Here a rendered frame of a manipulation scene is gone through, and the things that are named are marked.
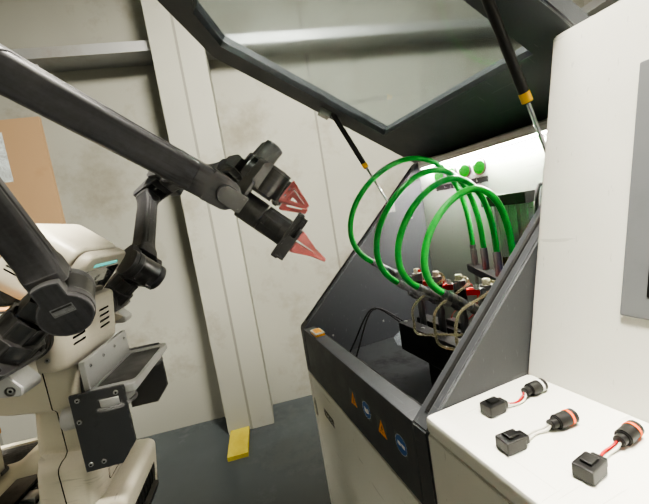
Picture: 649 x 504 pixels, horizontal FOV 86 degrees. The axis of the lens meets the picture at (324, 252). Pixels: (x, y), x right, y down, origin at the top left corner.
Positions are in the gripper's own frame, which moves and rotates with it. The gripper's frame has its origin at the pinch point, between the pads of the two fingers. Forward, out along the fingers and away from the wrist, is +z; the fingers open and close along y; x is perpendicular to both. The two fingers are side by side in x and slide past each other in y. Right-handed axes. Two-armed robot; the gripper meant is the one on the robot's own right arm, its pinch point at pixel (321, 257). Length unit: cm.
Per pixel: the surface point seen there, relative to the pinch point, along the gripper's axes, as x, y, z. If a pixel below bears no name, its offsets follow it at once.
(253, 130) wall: 180, 40, -64
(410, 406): -14.0, -12.5, 26.4
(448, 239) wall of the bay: 45, 29, 40
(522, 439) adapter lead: -33.2, -3.4, 29.0
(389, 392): -8.0, -14.0, 25.0
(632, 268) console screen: -29.2, 23.7, 31.7
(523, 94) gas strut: -11.0, 44.9, 11.6
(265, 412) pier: 152, -112, 50
